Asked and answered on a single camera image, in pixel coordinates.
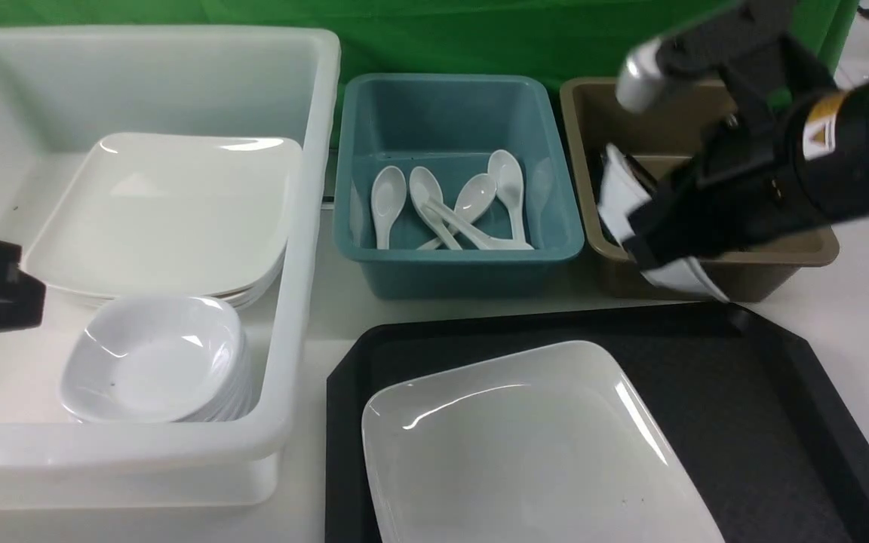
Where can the white square rice plate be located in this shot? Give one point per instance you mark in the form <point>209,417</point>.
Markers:
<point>551,444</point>

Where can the green backdrop cloth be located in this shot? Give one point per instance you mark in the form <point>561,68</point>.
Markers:
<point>549,41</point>

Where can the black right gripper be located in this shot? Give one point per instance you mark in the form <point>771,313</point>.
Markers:
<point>741,190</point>

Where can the brown plastic bin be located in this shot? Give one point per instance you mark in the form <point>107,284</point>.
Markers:
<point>662,138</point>

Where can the stack of white bowls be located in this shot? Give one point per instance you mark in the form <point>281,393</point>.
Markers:
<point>160,359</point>

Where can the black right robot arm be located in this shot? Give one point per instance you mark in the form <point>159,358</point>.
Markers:
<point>808,170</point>

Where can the black serving tray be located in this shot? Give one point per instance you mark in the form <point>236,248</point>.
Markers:
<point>762,432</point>

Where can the black chopsticks in brown bin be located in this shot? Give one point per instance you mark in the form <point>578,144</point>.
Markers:
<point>642,170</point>

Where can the white spoon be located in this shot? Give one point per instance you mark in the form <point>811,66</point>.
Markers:
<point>425,191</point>
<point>388,196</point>
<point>473,201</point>
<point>475,235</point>
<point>506,172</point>

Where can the teal plastic bin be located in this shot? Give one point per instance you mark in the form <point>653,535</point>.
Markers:
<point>451,124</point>

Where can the white bowl tray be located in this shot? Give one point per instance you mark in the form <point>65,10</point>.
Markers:
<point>620,194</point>

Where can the stack of white square plates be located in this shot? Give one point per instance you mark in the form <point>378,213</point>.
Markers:
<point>188,215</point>

